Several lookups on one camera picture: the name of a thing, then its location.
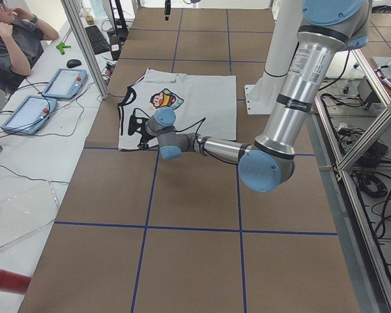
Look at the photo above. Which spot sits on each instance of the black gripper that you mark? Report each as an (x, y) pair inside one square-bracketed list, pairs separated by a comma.
[(145, 132)]

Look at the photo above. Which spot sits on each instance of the grey cartoon print t-shirt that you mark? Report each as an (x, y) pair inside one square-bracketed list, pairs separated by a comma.
[(205, 104)]

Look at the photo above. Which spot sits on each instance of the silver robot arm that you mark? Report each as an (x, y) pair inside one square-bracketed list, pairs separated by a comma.
[(314, 31)]

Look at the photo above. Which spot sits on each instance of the upper blue teach pendant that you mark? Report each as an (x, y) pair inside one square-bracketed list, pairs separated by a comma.
[(65, 84)]

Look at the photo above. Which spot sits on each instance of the blue teach pendant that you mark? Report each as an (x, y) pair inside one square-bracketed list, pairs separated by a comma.
[(65, 84), (30, 115)]

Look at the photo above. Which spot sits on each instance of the black computer mouse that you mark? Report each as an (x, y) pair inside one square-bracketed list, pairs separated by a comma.
[(73, 63)]

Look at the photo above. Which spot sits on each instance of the black keyboard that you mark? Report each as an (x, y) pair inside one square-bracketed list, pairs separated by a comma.
[(98, 42)]

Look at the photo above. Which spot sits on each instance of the blue tape grid lines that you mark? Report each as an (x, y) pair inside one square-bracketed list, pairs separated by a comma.
[(146, 235)]

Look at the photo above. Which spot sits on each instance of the lower blue teach pendant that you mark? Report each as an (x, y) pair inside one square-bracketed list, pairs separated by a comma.
[(30, 115)]

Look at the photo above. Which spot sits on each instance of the green plastic toy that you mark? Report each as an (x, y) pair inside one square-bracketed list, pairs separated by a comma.
[(61, 47)]

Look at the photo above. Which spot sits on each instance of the seated person grey shirt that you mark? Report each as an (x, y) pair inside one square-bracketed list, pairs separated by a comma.
[(21, 36)]

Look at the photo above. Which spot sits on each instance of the clear plastic bag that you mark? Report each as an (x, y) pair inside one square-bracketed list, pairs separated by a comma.
[(26, 213)]

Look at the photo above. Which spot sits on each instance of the red cylinder bottle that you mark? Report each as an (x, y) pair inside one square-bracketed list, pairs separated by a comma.
[(11, 282)]

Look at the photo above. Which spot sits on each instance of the aluminium frame post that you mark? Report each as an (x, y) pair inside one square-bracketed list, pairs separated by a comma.
[(78, 29)]

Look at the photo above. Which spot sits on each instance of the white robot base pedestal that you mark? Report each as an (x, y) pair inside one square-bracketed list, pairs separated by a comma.
[(261, 97)]

